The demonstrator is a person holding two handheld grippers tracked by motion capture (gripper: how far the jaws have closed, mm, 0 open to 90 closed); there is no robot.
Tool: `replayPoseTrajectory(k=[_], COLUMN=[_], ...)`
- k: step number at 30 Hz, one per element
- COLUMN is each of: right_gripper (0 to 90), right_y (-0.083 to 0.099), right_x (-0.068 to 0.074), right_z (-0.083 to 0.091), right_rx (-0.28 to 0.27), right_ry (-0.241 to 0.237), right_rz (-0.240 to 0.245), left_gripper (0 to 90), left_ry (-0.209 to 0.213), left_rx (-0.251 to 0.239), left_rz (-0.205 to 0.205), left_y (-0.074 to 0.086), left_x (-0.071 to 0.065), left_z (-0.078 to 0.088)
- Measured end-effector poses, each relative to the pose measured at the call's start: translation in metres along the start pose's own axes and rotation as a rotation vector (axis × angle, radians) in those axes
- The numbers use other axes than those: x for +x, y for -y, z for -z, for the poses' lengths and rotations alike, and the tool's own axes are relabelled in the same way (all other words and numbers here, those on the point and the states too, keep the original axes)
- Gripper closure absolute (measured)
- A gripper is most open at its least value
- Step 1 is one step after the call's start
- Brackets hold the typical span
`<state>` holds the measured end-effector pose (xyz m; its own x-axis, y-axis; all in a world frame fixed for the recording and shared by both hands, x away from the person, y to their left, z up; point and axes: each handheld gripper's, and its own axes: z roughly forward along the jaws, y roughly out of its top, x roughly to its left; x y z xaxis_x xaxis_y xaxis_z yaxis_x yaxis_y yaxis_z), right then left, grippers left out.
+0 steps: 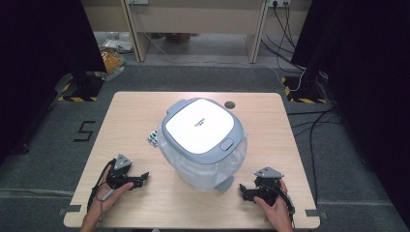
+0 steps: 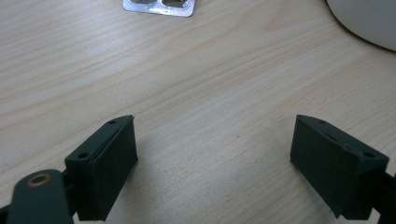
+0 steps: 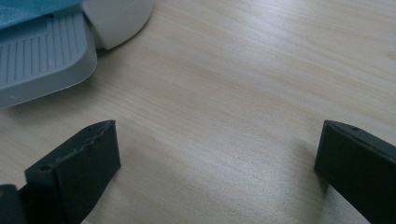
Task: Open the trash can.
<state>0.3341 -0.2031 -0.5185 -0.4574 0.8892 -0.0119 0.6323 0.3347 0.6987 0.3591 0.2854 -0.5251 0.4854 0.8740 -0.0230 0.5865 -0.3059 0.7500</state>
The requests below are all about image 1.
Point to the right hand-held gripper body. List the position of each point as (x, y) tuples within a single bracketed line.
[(267, 187)]

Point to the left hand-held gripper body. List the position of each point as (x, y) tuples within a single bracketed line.
[(120, 174)]

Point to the silver pill blister pack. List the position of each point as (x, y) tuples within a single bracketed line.
[(153, 138)]

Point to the white and grey trash can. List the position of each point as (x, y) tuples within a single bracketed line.
[(199, 125)]

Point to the person's left hand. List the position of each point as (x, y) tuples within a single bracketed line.
[(111, 196)]

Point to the person's right hand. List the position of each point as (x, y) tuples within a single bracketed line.
[(277, 211)]

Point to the clear plastic trash bag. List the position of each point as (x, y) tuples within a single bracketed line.
[(199, 170)]

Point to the round dark table grommet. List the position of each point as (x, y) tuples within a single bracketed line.
[(229, 104)]

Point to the black stand base hazard tape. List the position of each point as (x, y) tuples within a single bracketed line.
[(84, 88), (303, 90)]

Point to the plastic bag with yellow contents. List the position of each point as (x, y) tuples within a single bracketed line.
[(111, 63)]

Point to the clear plastic packaging pile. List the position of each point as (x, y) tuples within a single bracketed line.
[(117, 42)]

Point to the black curtain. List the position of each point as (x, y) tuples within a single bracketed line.
[(38, 64), (364, 80)]

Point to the beige wooden desk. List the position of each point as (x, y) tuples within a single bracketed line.
[(196, 19)]

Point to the white wall power socket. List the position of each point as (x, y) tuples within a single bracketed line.
[(278, 2)]

